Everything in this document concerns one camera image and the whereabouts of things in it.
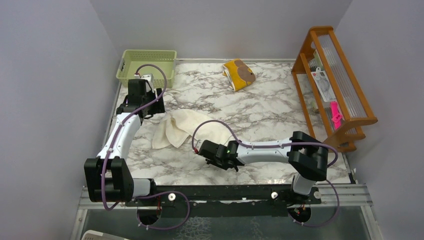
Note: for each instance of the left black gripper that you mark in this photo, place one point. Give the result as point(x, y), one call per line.
point(158, 107)

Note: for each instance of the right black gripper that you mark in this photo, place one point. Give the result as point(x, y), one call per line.
point(213, 162)

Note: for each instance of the white towel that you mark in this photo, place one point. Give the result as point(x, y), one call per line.
point(176, 126)

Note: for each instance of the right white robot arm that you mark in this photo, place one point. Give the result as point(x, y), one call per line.
point(307, 155)

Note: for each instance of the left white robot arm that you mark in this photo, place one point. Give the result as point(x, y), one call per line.
point(108, 177)

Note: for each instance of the green plastic basket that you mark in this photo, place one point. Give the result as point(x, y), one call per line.
point(144, 62)

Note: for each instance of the yellow bear towel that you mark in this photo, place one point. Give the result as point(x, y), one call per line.
point(238, 74)

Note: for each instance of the pink clip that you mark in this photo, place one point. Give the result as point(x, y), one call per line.
point(336, 116)

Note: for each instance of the wooden rack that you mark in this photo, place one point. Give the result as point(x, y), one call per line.
point(322, 49)

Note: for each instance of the white paper package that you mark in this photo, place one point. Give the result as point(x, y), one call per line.
point(323, 85)

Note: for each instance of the white tray corner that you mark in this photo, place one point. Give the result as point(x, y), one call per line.
point(97, 235)

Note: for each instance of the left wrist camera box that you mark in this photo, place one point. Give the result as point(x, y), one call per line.
point(148, 78)

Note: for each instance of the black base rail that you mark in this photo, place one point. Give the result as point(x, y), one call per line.
point(215, 201)

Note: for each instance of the aluminium frame rail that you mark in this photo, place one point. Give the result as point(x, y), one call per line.
point(349, 195)

